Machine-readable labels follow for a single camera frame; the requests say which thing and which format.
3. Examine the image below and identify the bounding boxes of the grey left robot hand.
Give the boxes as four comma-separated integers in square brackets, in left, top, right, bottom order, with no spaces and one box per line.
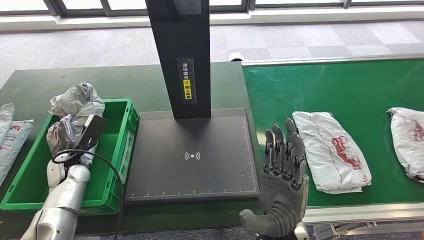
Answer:
[46,114,86,157]

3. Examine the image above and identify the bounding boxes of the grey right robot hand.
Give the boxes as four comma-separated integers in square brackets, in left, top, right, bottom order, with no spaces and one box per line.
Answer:
[239,118,310,239]

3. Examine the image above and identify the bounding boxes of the long grey red-striped parcel bag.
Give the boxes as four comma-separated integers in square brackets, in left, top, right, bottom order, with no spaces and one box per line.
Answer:
[292,110,373,196]

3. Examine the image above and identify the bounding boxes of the small white round object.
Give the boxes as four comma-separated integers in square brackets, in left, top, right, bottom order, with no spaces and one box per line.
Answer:
[228,51,246,63]

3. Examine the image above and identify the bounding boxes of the plain white parcel bag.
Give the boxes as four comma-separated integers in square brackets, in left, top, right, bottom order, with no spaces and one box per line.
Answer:
[0,103,15,147]

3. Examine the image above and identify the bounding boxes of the dark window frame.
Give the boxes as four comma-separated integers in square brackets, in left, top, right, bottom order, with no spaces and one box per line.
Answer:
[0,0,424,16]

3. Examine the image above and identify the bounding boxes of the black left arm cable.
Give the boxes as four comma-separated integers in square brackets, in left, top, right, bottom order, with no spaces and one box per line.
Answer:
[51,149,124,240]

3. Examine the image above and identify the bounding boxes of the knotted grey red-print parcel bag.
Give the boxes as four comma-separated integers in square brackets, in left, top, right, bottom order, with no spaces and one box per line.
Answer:
[386,106,424,184]

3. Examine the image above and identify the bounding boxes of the green conveyor belt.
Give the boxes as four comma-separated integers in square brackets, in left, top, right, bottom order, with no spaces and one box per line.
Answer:
[241,57,424,209]

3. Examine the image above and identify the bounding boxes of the plain grey parcel bag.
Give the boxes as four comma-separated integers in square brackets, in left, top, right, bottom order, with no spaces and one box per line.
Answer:
[47,82,106,169]

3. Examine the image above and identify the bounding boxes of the black inbound scanner machine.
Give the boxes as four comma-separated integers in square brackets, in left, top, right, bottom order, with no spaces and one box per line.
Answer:
[124,0,261,204]

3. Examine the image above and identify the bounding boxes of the black and yellow ruler sticker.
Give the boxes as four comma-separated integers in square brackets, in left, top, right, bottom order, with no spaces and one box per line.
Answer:
[176,57,197,106]

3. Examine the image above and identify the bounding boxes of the green plastic crate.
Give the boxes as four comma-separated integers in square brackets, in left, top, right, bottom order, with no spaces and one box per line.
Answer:
[0,98,140,217]

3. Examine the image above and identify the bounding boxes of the white parcel bag with text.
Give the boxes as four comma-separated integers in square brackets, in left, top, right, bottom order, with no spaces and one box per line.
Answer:
[0,119,35,187]

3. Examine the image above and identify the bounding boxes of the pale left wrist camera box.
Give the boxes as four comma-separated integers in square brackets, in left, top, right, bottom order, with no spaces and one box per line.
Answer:
[76,114,109,153]

